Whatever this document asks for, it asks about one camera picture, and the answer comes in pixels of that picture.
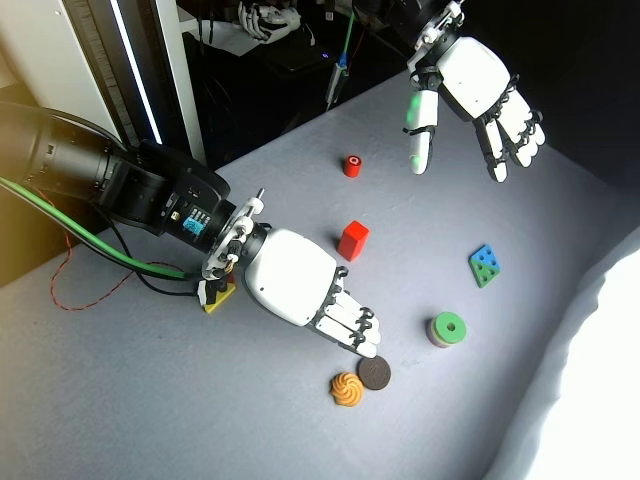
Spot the green cable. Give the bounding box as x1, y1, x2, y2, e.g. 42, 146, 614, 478
0, 177, 191, 281
338, 10, 357, 69

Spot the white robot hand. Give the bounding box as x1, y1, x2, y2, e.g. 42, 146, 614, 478
402, 35, 547, 184
239, 227, 384, 361

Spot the orange swirl cookie toy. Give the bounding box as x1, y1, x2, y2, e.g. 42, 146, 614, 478
329, 370, 366, 408

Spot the yellow triangle block with holes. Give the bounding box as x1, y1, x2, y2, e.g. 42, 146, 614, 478
203, 283, 238, 315

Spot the blue green triangle toy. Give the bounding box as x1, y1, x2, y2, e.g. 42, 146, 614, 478
471, 259, 503, 289

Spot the stacked coloured ring toy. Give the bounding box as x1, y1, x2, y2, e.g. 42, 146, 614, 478
427, 311, 468, 350

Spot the grey table cloth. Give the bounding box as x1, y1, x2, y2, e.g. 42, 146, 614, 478
0, 69, 640, 480

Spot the white robot body column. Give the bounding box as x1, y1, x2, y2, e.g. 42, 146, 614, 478
0, 0, 207, 166

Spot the brown round cookie toy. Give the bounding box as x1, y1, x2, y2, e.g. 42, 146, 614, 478
357, 355, 392, 391

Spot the spare white robot hand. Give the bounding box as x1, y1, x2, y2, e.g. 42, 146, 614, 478
238, 0, 302, 41

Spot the thin red wire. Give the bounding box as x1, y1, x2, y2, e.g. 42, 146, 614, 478
48, 244, 134, 312

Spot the blue triangle tile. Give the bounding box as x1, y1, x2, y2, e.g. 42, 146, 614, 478
468, 243, 500, 267

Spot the thin black cable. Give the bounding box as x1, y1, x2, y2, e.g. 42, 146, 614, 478
92, 202, 201, 299

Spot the black box with blue light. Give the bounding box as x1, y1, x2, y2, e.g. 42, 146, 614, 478
259, 32, 334, 76

